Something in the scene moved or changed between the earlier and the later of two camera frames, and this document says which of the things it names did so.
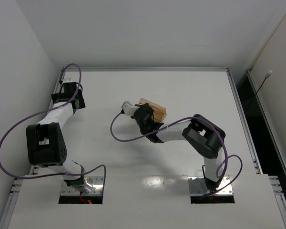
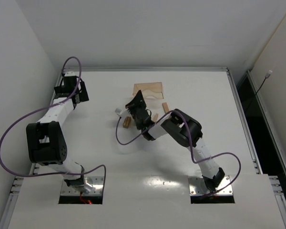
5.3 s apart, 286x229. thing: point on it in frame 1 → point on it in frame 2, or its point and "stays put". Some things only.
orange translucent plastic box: (159, 111) → (153, 90)
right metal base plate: (197, 186) stays put
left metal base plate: (96, 182) stays put
